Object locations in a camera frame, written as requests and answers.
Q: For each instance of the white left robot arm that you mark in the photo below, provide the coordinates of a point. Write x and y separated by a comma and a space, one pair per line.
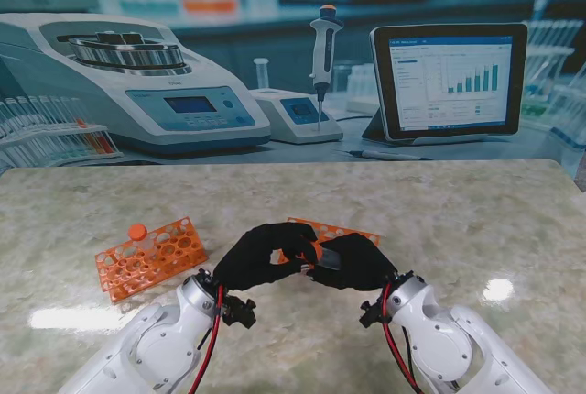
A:
151, 348

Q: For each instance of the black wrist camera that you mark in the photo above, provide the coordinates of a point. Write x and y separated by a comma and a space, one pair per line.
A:
373, 314
239, 312

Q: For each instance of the printed laboratory backdrop poster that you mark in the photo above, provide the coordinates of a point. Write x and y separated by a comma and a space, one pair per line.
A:
293, 68

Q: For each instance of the orange test tube rack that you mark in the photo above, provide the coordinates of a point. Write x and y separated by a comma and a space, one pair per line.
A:
339, 231
151, 261

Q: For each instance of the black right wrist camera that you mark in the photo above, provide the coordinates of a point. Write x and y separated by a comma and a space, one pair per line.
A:
373, 314

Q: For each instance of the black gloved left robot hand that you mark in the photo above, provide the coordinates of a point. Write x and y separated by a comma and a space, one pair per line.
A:
252, 261

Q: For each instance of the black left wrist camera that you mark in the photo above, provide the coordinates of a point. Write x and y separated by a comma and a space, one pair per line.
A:
239, 312

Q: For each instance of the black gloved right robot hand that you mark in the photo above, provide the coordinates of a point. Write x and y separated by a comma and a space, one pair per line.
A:
366, 270

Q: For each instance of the clear plastic test tube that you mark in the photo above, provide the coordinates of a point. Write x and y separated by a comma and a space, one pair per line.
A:
146, 248
332, 260

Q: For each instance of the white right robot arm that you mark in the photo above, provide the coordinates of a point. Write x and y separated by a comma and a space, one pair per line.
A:
458, 348

